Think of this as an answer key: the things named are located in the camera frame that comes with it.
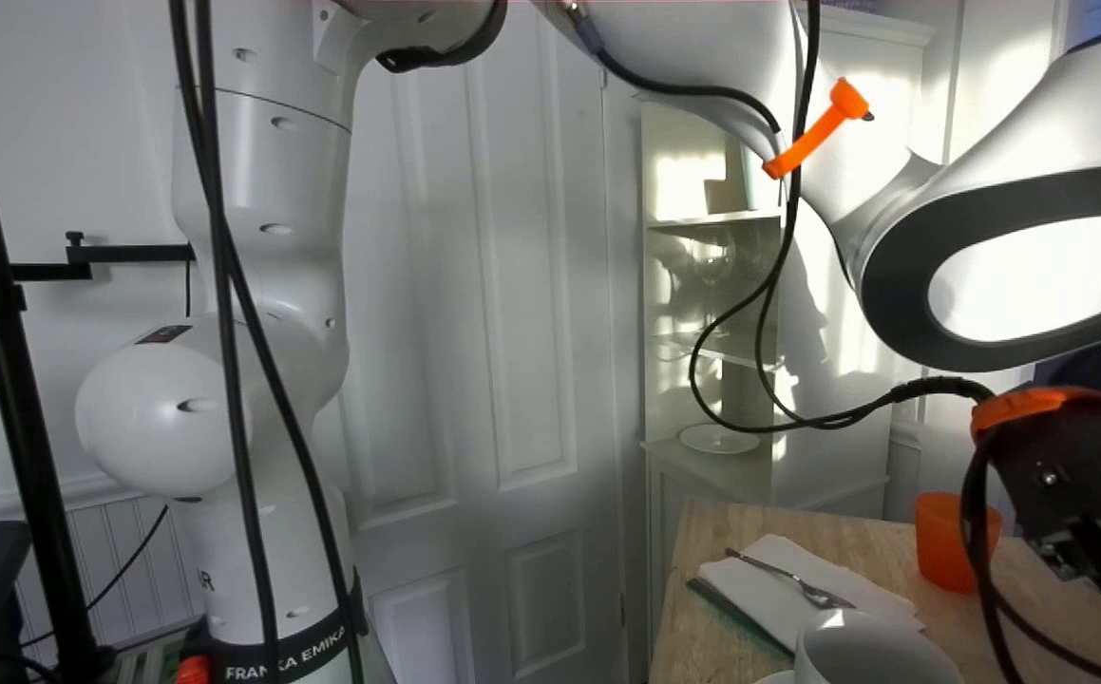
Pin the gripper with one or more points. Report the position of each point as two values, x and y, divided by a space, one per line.
1063 465

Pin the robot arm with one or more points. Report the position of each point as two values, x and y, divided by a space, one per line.
265 190

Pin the orange plastic cup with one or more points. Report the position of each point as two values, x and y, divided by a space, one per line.
939 541

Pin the white mug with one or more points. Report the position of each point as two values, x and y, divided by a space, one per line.
873 655

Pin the silver metal utensil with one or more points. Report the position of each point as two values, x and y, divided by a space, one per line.
790 577

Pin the white napkin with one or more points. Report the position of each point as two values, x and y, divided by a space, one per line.
778 594

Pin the clear glass plate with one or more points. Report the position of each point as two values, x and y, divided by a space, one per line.
719 438

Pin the white saucer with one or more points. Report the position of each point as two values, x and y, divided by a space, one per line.
778 678

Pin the white corner shelf cabinet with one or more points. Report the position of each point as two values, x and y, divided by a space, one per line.
702 475

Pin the green mat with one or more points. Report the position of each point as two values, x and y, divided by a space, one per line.
735 617

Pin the wine glass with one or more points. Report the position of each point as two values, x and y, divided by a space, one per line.
711 258

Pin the white panelled door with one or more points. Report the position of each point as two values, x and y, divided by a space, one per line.
484 380

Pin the red stop button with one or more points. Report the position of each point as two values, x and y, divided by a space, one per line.
191 671

